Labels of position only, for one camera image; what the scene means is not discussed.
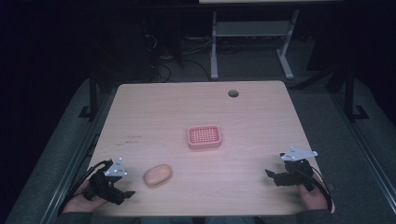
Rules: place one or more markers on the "person's right hand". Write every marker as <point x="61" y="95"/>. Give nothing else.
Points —
<point x="313" y="199"/>

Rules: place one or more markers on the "person's left hand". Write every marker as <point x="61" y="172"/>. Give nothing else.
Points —
<point x="82" y="203"/>

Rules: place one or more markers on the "pink slotted soap dish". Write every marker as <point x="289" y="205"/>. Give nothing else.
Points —
<point x="204" y="137"/>

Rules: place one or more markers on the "beige oval soap bar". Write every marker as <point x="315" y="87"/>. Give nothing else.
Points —
<point x="158" y="175"/>

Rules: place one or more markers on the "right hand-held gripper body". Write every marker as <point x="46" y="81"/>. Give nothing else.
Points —
<point x="297" y="171"/>

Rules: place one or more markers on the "white metal table frame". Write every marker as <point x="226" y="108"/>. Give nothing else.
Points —
<point x="252" y="29"/>

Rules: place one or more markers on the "black metal stand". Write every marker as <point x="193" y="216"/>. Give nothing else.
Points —
<point x="92" y="93"/>
<point x="350" y="93"/>

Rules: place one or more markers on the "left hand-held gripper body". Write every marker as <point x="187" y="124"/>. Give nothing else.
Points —
<point x="101" y="183"/>

